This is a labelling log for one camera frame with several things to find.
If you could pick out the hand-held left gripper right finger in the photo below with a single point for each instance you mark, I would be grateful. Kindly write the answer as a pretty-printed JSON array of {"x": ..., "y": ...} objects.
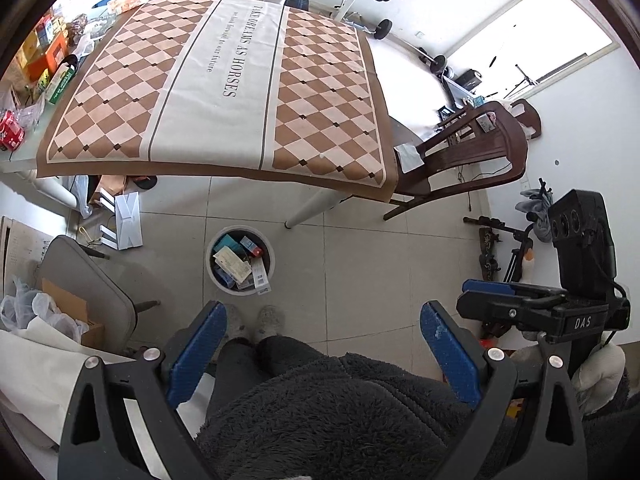
[{"x": 450, "y": 355}]

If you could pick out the teal box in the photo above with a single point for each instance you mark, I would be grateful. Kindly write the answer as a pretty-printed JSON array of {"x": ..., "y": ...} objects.
[{"x": 226, "y": 244}]

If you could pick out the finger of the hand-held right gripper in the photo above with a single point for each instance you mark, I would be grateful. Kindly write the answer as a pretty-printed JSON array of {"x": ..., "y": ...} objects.
[
  {"x": 487, "y": 287},
  {"x": 500, "y": 310}
]

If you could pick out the white paper box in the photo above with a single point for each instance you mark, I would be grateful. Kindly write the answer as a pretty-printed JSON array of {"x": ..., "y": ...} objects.
[{"x": 232, "y": 266}]

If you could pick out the brown checkered tablecloth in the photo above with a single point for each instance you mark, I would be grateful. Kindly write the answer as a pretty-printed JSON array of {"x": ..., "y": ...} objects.
[{"x": 210, "y": 110}]

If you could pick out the dark grey fleece jacket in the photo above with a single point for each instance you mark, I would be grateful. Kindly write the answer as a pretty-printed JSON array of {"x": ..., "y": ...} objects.
[{"x": 325, "y": 420}]

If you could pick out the person's left grey shoe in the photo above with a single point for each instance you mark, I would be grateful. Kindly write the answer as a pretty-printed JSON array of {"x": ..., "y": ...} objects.
[{"x": 232, "y": 320}]

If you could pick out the green white carton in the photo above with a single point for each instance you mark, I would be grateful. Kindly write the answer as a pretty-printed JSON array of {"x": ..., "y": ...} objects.
[{"x": 61, "y": 85}]

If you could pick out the black tripod stand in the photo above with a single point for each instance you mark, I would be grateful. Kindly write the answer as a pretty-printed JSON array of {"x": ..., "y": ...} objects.
[{"x": 500, "y": 240}]

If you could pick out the white goose toy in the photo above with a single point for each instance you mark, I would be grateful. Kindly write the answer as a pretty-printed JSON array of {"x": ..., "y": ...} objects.
[{"x": 527, "y": 265}]

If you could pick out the person's right hand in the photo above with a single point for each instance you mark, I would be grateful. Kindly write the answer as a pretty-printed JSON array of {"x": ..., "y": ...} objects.
[{"x": 600, "y": 377}]

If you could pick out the orange blue box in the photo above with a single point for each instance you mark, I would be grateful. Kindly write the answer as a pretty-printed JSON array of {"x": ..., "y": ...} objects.
[{"x": 251, "y": 246}]

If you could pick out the grey office chair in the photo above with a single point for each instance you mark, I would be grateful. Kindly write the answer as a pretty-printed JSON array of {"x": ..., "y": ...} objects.
[{"x": 85, "y": 280}]

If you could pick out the person's right grey shoe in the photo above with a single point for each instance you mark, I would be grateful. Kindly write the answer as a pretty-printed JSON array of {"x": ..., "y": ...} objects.
[{"x": 270, "y": 320}]

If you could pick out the person's grey shoe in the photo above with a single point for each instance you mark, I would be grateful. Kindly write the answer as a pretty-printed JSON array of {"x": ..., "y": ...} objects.
[
  {"x": 232, "y": 320},
  {"x": 270, "y": 320}
]

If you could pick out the red snack packet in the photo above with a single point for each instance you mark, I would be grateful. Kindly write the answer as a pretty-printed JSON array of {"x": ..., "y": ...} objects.
[{"x": 10, "y": 130}]

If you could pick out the white tissue packet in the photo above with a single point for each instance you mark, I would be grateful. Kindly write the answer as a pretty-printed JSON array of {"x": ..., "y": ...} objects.
[{"x": 410, "y": 157}]

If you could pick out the dark grey pants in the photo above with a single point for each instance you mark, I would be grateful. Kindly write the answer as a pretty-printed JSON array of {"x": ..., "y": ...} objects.
[{"x": 240, "y": 365}]

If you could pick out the white barcode box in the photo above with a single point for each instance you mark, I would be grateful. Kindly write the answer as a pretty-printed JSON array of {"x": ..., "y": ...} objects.
[{"x": 261, "y": 274}]

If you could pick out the white table leg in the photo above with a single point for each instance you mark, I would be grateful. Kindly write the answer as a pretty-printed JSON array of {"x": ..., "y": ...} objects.
[{"x": 315, "y": 209}]

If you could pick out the clear plastic bags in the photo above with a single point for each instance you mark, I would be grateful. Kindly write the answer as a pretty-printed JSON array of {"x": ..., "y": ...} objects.
[{"x": 45, "y": 312}]

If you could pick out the brown cardboard box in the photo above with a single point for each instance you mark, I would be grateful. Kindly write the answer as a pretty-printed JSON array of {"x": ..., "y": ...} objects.
[{"x": 65, "y": 300}]

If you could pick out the brown paper bag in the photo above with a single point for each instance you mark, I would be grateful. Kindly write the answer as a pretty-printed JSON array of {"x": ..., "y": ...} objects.
[{"x": 120, "y": 185}]

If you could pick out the grey hanging gloves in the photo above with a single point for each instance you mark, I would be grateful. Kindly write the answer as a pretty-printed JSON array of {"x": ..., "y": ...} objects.
[{"x": 537, "y": 215}]

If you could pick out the bright window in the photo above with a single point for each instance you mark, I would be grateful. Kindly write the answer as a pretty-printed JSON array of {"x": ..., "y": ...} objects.
[{"x": 540, "y": 35}]

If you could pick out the dark wooden chair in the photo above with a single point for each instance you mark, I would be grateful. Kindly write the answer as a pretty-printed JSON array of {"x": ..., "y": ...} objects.
[
  {"x": 480, "y": 145},
  {"x": 530, "y": 117}
]

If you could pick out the white cloth sheet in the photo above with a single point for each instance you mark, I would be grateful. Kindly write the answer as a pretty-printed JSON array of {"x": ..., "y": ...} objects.
[{"x": 30, "y": 365}]

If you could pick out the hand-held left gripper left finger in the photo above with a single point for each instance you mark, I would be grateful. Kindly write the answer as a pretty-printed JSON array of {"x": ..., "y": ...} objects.
[{"x": 200, "y": 345}]

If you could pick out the orange patterned tissue box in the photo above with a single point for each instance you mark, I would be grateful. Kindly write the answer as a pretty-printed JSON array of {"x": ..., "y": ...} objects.
[{"x": 127, "y": 2}]

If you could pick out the grey round trash bin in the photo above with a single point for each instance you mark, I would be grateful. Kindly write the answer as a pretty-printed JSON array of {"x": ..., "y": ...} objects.
[{"x": 211, "y": 265}]

